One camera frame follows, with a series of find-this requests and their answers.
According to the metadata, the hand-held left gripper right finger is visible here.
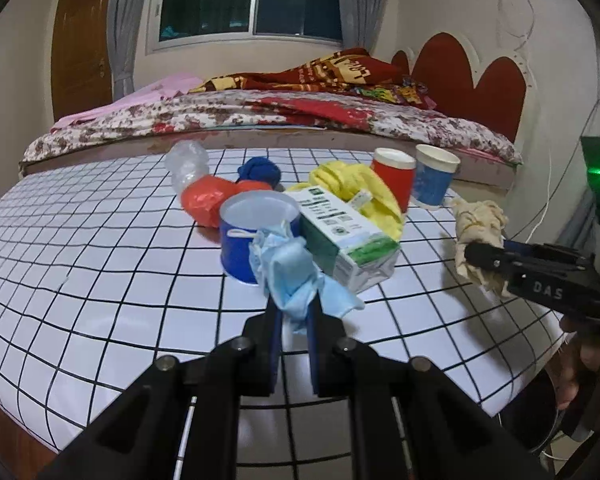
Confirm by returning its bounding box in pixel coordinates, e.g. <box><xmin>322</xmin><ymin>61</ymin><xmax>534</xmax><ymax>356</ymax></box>
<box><xmin>307</xmin><ymin>300</ymin><xmax>551</xmax><ymax>480</ymax></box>

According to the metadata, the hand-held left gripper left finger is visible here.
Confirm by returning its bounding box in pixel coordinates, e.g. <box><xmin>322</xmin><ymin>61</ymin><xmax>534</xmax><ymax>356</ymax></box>
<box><xmin>37</xmin><ymin>297</ymin><xmax>286</xmax><ymax>480</ymax></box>

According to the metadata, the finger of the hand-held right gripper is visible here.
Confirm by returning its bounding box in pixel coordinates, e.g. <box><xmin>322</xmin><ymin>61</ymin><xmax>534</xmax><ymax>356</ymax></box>
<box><xmin>464</xmin><ymin>241</ymin><xmax>521</xmax><ymax>273</ymax></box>
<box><xmin>504</xmin><ymin>241</ymin><xmax>591</xmax><ymax>261</ymax></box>

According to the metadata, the blue face mask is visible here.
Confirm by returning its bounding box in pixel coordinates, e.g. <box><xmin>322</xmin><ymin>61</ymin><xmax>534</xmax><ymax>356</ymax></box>
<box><xmin>248</xmin><ymin>222</ymin><xmax>366</xmax><ymax>333</ymax></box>

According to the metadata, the light blue paper cup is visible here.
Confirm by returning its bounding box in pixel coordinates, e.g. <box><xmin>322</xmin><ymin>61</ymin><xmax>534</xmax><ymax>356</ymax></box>
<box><xmin>411</xmin><ymin>144</ymin><xmax>462</xmax><ymax>211</ymax></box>

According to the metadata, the dark blue paper cup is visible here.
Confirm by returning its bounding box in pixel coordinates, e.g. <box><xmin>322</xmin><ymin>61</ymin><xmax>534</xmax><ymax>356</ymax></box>
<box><xmin>218</xmin><ymin>191</ymin><xmax>303</xmax><ymax>286</ymax></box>

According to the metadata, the green and white carton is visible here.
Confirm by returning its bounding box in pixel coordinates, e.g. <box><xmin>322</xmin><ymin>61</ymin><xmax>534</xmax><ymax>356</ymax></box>
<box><xmin>282</xmin><ymin>185</ymin><xmax>401</xmax><ymax>295</ymax></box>

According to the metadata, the red paper cup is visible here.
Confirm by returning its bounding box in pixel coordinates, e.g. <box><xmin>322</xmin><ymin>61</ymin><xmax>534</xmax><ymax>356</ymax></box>
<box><xmin>370</xmin><ymin>147</ymin><xmax>417</xmax><ymax>213</ymax></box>

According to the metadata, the dark round trash bin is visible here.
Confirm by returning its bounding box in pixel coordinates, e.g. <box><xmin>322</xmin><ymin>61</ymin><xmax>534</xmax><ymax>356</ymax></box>
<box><xmin>500</xmin><ymin>375</ymin><xmax>566</xmax><ymax>456</ymax></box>

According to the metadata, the orange plastic bag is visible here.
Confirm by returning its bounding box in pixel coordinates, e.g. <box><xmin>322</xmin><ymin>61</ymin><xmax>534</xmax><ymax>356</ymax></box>
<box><xmin>181</xmin><ymin>176</ymin><xmax>273</xmax><ymax>241</ymax></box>

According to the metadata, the yellow cloth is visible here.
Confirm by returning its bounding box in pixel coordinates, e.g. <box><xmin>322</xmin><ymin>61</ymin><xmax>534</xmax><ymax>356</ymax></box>
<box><xmin>307</xmin><ymin>160</ymin><xmax>406</xmax><ymax>241</ymax></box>

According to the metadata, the person's right hand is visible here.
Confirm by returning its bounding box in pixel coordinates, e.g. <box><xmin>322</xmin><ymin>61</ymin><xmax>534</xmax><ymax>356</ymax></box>
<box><xmin>555</xmin><ymin>320</ymin><xmax>600</xmax><ymax>411</ymax></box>

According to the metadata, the bed mattress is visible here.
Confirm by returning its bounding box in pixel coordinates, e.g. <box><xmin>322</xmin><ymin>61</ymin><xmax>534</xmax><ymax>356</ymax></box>
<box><xmin>20</xmin><ymin>130</ymin><xmax>523</xmax><ymax>191</ymax></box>

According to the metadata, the blue cloth ball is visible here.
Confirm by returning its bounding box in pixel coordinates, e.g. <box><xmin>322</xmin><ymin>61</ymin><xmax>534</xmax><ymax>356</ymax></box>
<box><xmin>237</xmin><ymin>156</ymin><xmax>282</xmax><ymax>192</ymax></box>

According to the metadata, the red and white headboard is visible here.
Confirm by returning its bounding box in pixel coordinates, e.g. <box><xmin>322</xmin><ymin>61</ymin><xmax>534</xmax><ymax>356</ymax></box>
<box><xmin>390</xmin><ymin>32</ymin><xmax>531</xmax><ymax>143</ymax></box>

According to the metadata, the clear plastic bag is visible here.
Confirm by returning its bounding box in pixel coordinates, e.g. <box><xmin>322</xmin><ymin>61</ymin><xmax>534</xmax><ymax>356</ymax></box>
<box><xmin>165</xmin><ymin>141</ymin><xmax>210</xmax><ymax>192</ymax></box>

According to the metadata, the bed with floral bedding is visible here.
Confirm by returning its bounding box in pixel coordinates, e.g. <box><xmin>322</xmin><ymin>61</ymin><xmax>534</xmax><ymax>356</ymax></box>
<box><xmin>20</xmin><ymin>89</ymin><xmax>523</xmax><ymax>171</ymax></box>

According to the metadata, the red printed blanket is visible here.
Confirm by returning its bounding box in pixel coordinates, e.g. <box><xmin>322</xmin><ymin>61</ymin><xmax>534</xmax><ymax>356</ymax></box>
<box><xmin>190</xmin><ymin>47</ymin><xmax>438</xmax><ymax>111</ymax></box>

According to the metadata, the pink cloth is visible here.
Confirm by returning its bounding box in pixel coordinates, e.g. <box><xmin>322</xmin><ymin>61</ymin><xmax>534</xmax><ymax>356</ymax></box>
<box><xmin>52</xmin><ymin>72</ymin><xmax>203</xmax><ymax>131</ymax></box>

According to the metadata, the grey curtain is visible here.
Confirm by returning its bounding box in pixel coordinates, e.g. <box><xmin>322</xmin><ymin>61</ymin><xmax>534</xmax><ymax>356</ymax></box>
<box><xmin>107</xmin><ymin>0</ymin><xmax>166</xmax><ymax>101</ymax></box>
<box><xmin>337</xmin><ymin>0</ymin><xmax>398</xmax><ymax>58</ymax></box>

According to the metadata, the window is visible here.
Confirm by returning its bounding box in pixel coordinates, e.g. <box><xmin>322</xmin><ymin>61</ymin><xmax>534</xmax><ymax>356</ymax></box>
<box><xmin>145</xmin><ymin>0</ymin><xmax>346</xmax><ymax>53</ymax></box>

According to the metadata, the wooden door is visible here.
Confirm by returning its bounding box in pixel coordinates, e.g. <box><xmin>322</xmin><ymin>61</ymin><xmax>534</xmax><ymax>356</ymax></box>
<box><xmin>50</xmin><ymin>0</ymin><xmax>116</xmax><ymax>123</ymax></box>

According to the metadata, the white cable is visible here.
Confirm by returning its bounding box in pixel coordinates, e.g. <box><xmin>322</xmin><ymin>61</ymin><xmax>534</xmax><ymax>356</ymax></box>
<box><xmin>527</xmin><ymin>100</ymin><xmax>600</xmax><ymax>243</ymax></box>

